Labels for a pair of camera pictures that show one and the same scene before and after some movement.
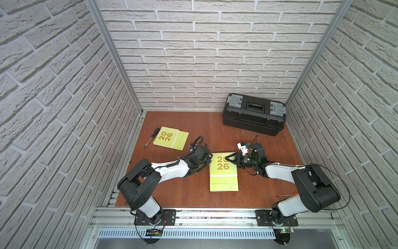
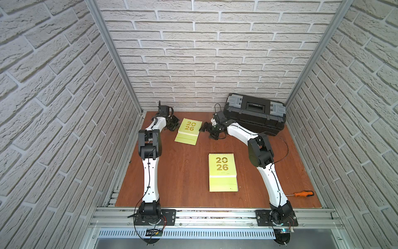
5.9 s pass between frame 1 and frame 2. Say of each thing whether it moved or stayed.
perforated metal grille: stayed
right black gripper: moved
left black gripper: moved
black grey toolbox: stayed
